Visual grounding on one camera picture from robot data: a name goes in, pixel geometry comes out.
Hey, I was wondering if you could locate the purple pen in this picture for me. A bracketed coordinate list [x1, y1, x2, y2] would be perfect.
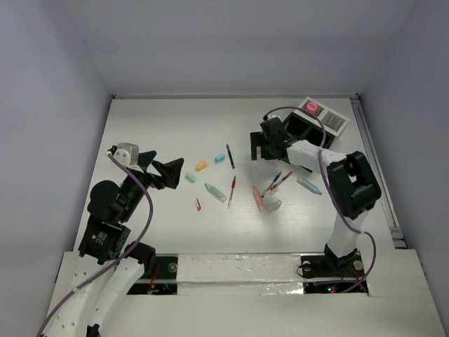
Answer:
[226, 144, 235, 169]

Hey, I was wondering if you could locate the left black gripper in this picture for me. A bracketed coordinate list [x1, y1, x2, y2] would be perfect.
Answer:
[119, 150, 185, 220]

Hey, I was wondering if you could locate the white grey tray box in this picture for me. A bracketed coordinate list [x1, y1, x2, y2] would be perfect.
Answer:
[299, 97, 350, 138]

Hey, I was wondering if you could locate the green eraser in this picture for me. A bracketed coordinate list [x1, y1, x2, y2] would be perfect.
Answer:
[185, 172, 197, 183]

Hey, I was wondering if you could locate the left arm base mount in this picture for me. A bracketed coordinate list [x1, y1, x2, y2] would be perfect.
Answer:
[128, 255, 178, 295]

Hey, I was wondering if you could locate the blue highlighter marker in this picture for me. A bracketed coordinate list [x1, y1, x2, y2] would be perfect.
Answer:
[297, 178, 322, 195]

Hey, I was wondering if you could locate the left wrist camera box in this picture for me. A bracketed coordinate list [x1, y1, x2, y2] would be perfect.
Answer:
[107, 143, 139, 168]

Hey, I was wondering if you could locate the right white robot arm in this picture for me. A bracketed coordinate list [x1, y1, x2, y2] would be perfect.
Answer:
[250, 112, 382, 275]

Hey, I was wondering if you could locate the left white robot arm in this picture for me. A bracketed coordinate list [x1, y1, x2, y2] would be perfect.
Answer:
[38, 143, 184, 336]

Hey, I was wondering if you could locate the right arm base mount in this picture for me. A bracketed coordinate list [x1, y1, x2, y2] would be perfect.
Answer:
[296, 253, 365, 294]

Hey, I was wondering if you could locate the green highlighter marker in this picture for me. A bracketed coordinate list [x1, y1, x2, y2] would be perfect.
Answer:
[204, 183, 227, 203]

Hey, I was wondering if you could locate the aluminium rail right edge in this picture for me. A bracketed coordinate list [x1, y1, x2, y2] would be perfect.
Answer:
[349, 94, 408, 249]

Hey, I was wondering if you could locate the orange highlighter marker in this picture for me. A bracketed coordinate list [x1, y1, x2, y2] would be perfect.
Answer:
[253, 186, 265, 213]

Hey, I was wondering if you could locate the orange eraser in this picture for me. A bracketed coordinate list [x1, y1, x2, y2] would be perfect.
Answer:
[195, 161, 208, 171]

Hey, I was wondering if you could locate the blue eraser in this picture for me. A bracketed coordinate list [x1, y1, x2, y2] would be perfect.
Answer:
[215, 154, 226, 164]

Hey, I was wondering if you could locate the foil tape strip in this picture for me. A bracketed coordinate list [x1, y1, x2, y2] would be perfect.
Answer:
[176, 253, 304, 296]

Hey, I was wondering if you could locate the small red clip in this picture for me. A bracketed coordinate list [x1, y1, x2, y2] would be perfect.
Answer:
[195, 198, 201, 211]

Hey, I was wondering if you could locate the pink cylinder sharpener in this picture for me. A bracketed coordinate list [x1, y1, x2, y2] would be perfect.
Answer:
[305, 102, 319, 115]

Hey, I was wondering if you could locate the black two-compartment pen holder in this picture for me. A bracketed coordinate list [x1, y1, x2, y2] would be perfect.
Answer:
[283, 112, 323, 146]

